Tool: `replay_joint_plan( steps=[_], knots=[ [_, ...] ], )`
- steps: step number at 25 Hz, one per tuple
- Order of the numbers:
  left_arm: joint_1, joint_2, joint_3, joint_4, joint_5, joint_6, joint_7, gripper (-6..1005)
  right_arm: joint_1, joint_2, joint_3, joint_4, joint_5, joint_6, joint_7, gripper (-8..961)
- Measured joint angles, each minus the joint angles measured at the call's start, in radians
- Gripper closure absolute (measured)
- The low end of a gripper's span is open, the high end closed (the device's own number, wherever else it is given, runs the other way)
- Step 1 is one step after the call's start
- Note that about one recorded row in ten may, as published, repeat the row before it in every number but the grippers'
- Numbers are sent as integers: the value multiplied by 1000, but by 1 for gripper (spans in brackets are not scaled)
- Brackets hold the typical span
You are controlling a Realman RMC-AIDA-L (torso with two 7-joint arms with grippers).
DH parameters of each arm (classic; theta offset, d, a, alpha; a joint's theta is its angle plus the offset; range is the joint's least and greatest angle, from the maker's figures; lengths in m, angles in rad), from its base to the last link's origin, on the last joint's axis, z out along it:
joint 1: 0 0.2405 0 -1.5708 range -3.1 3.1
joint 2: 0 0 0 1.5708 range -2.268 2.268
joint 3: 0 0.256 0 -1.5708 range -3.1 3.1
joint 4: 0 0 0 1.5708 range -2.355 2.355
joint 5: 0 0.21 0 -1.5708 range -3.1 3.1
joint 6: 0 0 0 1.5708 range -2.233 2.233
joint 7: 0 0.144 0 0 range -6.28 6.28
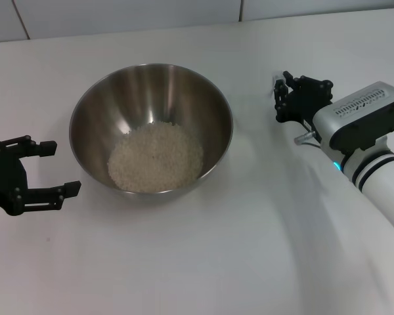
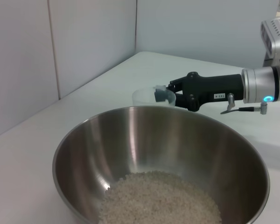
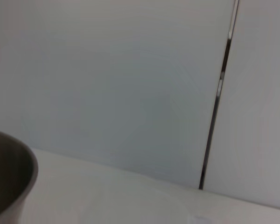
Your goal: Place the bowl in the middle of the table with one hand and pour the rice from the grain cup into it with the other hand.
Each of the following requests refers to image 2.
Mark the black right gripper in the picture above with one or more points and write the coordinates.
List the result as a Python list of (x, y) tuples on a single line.
[(212, 88)]

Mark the clear plastic cup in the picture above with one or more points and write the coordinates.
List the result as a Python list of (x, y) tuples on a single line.
[(142, 98)]

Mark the stainless steel mixing bowl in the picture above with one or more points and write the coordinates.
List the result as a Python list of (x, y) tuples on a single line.
[(154, 140)]

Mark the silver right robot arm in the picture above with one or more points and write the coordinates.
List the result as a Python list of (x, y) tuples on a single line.
[(261, 84)]

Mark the white partition board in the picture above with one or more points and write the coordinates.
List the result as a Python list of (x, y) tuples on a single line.
[(200, 30)]

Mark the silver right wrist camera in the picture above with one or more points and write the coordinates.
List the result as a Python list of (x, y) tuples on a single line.
[(275, 39)]

